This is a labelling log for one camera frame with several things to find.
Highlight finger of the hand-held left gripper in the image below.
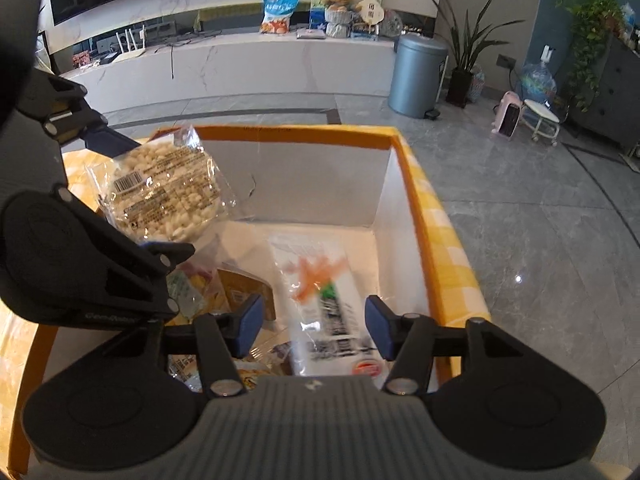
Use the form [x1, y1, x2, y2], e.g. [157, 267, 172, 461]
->
[15, 67, 144, 159]
[55, 186, 196, 319]

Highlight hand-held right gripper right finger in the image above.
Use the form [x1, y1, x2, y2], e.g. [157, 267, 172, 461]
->
[364, 295, 527, 395]

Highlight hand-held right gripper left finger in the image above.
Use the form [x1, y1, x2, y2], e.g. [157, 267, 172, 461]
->
[159, 294, 265, 397]

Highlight round rice cake packet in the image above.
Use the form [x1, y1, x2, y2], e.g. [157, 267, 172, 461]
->
[85, 125, 239, 244]

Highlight long white snack packet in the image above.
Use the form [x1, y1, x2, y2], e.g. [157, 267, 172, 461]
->
[267, 233, 396, 391]

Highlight orange cardboard box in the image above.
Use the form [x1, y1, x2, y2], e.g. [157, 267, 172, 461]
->
[7, 122, 453, 478]

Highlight orange snack packet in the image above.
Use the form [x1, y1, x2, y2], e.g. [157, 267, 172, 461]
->
[232, 360, 274, 392]

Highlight white router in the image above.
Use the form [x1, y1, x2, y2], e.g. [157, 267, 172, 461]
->
[110, 25, 147, 64]

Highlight white marble television console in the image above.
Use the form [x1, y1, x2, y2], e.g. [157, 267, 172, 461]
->
[59, 7, 401, 112]

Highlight blue snack bag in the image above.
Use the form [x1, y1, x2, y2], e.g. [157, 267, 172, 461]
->
[260, 0, 300, 36]

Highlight pink space heater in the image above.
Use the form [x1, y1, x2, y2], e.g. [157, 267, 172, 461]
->
[490, 91, 524, 139]

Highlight long-leaf potted plant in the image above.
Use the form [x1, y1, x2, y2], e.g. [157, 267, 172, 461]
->
[425, 0, 526, 107]

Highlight grey blue trash can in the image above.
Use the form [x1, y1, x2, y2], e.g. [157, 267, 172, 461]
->
[388, 32, 450, 120]

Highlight white round stool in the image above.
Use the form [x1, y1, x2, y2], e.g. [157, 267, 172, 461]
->
[522, 99, 561, 147]

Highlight blue water jug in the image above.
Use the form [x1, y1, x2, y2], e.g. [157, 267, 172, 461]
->
[520, 45, 558, 109]

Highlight round paper fan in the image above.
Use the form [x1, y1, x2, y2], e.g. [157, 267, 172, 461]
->
[355, 0, 387, 29]

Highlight dark grey dresser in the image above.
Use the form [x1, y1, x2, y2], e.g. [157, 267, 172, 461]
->
[570, 35, 640, 155]

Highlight trailing green plant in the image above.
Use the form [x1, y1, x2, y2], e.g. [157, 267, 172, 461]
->
[555, 0, 626, 112]

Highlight black cables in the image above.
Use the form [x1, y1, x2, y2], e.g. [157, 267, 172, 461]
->
[167, 30, 221, 81]

